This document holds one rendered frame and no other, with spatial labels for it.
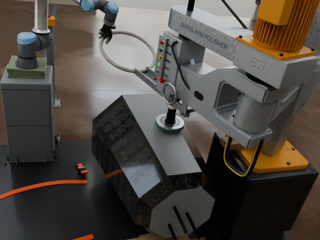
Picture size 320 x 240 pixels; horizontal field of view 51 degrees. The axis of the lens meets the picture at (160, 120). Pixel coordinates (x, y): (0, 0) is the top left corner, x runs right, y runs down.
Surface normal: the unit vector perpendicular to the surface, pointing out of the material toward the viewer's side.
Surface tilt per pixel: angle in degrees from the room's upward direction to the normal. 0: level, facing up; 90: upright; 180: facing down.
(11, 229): 0
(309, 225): 0
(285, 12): 90
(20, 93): 90
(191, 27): 90
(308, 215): 0
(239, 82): 90
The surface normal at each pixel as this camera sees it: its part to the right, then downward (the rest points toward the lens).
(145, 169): -0.55, -0.54
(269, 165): 0.14, -0.84
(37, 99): 0.21, 0.54
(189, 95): -0.81, 0.21
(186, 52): 0.57, 0.49
